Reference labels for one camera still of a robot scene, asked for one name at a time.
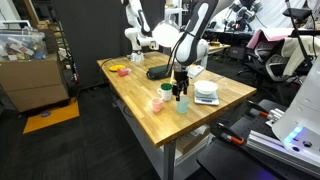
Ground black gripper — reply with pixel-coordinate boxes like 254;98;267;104
172;63;189;101

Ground translucent teal plastic cup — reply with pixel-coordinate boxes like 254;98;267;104
177;96;189;114

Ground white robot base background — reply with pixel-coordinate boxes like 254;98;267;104
120;0;159;56

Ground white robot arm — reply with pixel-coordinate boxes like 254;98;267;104
172;0;234;101

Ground white cup with green rim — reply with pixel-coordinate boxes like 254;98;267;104
157;83;172;101

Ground white bowl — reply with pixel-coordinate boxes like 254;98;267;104
194;80;218;94

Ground pink plastic cup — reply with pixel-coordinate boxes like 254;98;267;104
152;98;163;112

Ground clear plastic cup upturned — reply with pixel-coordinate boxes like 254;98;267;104
130;51;144;64

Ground pink cup lying down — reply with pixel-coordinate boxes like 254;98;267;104
117;68;131;77

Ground dark green zippered case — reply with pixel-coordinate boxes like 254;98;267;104
146;64;177;80

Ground white kitchen scale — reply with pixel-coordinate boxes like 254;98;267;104
194;91;219;106

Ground cardboard box under table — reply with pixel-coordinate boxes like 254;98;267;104
174;125;210;166

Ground wooden desk lamp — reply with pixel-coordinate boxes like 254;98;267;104
152;20;182;86

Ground black orange clamp near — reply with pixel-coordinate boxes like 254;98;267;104
214;123;244;145

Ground black orange clamp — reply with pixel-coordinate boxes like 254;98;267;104
247;100;269;117
214;123;244;145

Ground black orange clamp far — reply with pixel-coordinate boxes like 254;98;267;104
247;100;269;117

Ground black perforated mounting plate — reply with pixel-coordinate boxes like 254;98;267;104
197;108;319;180

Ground grey office chair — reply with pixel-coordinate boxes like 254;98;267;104
238;28;314;88

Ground cardboard box with bin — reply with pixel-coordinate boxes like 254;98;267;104
0;30;69;112

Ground aluminium extrusion rail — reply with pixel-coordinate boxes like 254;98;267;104
246;127;320;178

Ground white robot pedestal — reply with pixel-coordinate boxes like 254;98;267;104
272;59;320;166

